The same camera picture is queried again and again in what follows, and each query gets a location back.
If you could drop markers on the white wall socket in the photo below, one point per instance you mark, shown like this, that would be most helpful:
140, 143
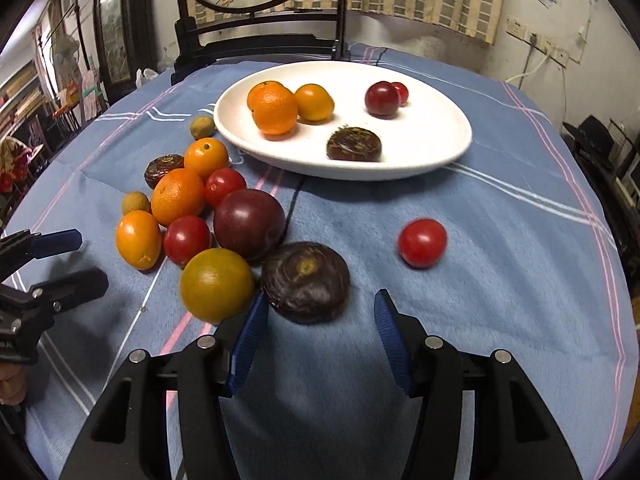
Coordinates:
517, 28
556, 51

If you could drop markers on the dark furniture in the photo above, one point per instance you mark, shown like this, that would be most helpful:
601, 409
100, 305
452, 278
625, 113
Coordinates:
600, 150

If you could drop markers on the blue striped tablecloth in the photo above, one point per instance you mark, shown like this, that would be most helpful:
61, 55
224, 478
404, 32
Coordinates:
500, 260

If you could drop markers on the dark wooden cabinet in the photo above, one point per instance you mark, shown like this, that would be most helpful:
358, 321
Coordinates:
117, 35

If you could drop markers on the small round orange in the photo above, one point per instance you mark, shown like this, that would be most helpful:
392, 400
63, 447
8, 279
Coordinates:
206, 157

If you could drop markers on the yellow-orange kumquat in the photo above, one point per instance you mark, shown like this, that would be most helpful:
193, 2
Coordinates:
315, 102

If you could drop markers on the yellow-green round citrus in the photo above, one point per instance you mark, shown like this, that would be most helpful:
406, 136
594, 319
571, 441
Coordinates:
217, 285

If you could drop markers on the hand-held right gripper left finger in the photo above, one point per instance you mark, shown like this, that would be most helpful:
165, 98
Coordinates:
247, 340

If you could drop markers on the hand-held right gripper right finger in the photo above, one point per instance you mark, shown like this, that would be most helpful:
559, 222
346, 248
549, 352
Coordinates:
395, 340

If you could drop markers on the white plastic bag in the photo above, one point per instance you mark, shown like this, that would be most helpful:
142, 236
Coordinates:
146, 78

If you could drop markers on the large dark red plum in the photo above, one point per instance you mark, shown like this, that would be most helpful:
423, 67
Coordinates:
249, 224

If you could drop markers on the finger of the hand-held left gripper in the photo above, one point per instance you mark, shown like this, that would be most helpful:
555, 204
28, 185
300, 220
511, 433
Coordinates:
57, 243
80, 285

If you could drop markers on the flat dark water chestnut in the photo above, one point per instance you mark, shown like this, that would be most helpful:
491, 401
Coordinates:
353, 144

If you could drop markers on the large dark water chestnut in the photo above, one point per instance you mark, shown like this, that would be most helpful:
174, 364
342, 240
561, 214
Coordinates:
305, 282

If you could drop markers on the small dark red plum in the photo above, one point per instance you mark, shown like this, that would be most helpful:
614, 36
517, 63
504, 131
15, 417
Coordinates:
382, 99

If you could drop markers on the small dark water chestnut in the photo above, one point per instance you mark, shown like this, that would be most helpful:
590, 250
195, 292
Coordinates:
162, 170

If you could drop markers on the brown longan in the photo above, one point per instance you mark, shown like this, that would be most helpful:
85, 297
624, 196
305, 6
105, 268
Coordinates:
202, 126
135, 203

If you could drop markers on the large orange mandarin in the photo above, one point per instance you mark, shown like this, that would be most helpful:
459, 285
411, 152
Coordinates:
272, 108

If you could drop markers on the person's left hand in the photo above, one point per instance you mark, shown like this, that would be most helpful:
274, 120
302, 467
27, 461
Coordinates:
10, 385

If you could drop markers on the cluttered shelf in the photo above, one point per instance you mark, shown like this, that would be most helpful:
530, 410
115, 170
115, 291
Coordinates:
45, 110

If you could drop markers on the small red cherry tomato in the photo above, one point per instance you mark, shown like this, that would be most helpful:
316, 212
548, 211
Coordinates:
401, 92

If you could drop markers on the white oval plate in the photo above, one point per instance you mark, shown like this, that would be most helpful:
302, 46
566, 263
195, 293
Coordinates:
425, 135

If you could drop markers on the dark wooden chair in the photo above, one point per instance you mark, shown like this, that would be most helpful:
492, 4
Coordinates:
260, 42

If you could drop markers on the oval orange kumquat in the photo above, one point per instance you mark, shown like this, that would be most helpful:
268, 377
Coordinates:
138, 239

